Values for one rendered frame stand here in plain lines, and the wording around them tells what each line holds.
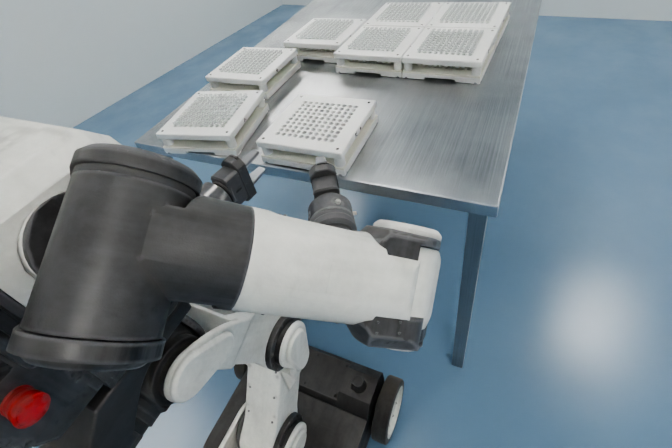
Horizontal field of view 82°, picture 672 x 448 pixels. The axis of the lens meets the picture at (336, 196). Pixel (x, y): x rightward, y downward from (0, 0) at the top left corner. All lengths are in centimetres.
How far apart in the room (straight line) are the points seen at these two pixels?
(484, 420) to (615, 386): 46
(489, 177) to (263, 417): 85
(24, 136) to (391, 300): 38
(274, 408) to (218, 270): 87
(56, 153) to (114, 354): 20
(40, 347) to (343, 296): 21
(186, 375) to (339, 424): 76
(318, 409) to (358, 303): 107
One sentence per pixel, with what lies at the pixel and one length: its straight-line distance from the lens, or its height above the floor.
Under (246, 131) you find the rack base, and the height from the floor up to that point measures 89.
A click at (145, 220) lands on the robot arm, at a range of 30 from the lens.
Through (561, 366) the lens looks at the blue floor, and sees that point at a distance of 169.
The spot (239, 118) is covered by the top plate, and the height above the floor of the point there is 94.
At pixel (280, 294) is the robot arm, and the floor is 122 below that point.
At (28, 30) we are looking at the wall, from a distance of 393.
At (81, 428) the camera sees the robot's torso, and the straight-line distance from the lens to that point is 67.
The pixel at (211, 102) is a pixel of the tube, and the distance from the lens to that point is 127.
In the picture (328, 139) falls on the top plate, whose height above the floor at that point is 94.
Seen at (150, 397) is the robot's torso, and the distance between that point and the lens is 71.
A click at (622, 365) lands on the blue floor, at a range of 176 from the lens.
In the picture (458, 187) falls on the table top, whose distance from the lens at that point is 90.
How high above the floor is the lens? 148
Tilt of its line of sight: 43 degrees down
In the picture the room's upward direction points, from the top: 12 degrees counter-clockwise
